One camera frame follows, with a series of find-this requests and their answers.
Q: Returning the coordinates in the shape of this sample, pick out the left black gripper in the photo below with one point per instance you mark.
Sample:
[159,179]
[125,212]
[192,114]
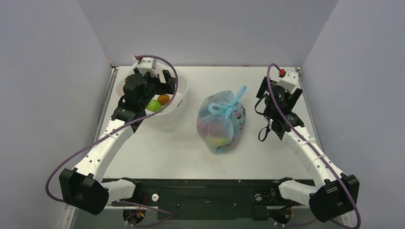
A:
[165,88]

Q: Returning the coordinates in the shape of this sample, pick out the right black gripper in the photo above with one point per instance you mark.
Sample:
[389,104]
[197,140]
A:
[296,96]

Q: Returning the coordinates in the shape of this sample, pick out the light blue plastic bag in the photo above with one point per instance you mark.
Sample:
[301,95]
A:
[221,120]

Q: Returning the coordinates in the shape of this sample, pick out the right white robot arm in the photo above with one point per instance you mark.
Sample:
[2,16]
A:
[334,193]

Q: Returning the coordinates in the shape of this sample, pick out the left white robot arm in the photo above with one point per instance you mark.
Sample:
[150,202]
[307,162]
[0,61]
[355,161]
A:
[82,186]

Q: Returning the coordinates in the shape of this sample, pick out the brown fake kiwi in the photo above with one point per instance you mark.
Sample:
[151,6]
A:
[163,99]

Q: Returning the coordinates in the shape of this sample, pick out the green fake fruit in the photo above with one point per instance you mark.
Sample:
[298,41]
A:
[154,105]

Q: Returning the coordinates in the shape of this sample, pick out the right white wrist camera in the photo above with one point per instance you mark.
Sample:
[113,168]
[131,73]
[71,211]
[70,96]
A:
[288,80]

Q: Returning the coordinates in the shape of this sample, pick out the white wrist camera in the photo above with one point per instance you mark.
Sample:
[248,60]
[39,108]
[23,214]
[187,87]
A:
[288,80]
[145,65]

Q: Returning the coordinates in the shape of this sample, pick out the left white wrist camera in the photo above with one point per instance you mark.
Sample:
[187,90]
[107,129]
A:
[145,65]

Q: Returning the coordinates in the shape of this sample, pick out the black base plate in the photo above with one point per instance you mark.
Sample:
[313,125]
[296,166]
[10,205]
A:
[210,199]

